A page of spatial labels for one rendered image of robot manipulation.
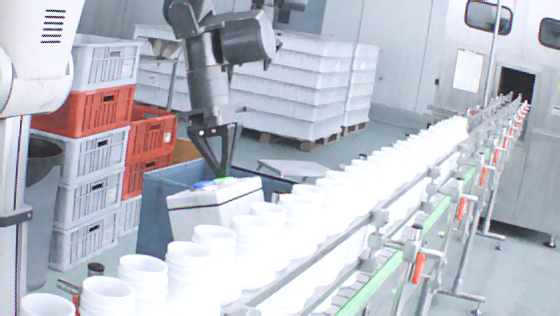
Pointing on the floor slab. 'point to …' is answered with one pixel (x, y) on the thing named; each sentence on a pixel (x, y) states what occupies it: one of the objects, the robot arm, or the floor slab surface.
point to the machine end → (532, 66)
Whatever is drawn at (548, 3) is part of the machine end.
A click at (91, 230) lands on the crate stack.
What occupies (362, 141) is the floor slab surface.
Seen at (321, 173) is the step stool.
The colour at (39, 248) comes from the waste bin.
